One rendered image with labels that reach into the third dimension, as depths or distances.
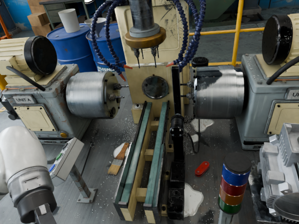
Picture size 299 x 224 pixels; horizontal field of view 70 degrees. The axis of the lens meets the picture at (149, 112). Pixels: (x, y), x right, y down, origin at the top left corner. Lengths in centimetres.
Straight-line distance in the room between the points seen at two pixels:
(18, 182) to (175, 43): 93
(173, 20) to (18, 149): 87
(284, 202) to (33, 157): 74
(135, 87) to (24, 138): 71
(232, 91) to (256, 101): 10
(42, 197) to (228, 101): 74
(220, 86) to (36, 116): 90
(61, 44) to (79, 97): 192
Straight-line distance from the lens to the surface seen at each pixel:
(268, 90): 92
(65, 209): 105
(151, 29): 93
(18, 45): 116
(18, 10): 793
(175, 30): 116
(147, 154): 104
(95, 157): 117
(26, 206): 55
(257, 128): 104
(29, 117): 126
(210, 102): 93
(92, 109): 106
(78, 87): 107
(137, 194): 93
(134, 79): 116
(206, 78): 94
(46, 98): 112
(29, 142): 62
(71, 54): 295
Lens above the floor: 163
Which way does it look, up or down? 38 degrees down
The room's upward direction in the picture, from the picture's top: 10 degrees counter-clockwise
